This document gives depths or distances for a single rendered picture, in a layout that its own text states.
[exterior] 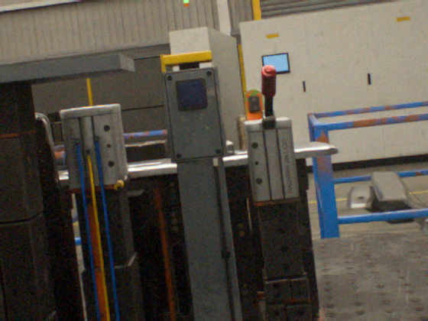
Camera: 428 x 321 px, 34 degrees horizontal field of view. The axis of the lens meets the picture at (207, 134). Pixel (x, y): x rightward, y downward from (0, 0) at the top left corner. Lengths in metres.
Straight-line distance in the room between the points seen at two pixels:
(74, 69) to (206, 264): 0.29
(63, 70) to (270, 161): 0.35
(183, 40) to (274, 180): 8.04
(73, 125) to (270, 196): 0.30
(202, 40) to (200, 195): 8.13
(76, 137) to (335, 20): 8.01
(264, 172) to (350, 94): 7.92
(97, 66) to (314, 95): 8.12
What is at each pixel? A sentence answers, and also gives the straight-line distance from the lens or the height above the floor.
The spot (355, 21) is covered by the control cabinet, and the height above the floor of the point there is 1.83.
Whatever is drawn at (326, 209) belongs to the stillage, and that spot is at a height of 0.60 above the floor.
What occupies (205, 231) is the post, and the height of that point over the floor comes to 0.94.
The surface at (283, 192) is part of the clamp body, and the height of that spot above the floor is 0.95.
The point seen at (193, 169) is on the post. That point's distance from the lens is 0.86.
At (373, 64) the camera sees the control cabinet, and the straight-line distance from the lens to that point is 8.96.
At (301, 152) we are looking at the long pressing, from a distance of 1.13.
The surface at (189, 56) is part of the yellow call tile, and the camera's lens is 0.85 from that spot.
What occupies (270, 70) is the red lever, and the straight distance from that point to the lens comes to 0.90.
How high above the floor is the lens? 1.10
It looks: 3 degrees down
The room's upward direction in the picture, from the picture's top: 7 degrees counter-clockwise
